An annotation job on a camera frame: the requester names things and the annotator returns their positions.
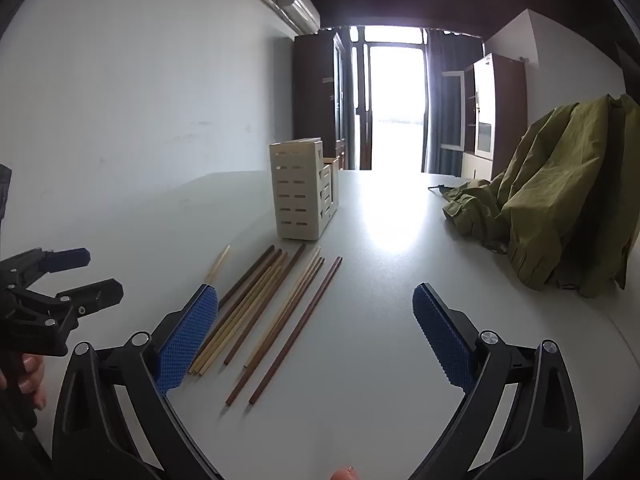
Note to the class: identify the white air conditioner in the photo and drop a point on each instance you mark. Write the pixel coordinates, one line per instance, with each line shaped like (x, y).
(299, 7)

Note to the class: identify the open white cabinet door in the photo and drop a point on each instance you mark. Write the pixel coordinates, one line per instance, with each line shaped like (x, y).
(452, 110)

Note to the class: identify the cream plastic utensil holder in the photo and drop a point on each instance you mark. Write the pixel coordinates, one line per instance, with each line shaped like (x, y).
(300, 190)

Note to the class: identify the glass balcony door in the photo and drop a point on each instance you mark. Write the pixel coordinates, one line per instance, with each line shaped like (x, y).
(395, 100)

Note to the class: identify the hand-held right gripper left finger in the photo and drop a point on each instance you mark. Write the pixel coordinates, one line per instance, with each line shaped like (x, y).
(187, 340)

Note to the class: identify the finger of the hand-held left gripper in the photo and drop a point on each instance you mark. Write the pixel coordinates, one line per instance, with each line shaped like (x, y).
(97, 294)
(65, 258)

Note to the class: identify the bunch of wooden chopsticks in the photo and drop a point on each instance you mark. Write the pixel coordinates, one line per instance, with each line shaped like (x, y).
(270, 310)

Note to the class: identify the grey curtain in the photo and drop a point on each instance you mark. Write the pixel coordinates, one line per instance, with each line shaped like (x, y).
(432, 110)

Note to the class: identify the brown and white cabinet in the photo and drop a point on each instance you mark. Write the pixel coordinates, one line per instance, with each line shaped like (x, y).
(510, 110)

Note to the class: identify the dark brown wardrobe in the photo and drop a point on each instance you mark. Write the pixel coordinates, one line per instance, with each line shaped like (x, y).
(312, 100)

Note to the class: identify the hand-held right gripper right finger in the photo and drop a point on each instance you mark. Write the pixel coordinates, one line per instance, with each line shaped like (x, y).
(442, 340)

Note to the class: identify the person's left hand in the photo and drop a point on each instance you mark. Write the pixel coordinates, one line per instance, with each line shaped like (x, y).
(32, 380)

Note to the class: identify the person's right hand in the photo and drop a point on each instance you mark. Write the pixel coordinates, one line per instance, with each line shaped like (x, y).
(345, 474)

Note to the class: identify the olive green jacket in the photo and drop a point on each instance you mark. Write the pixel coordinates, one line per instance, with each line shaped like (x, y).
(560, 185)

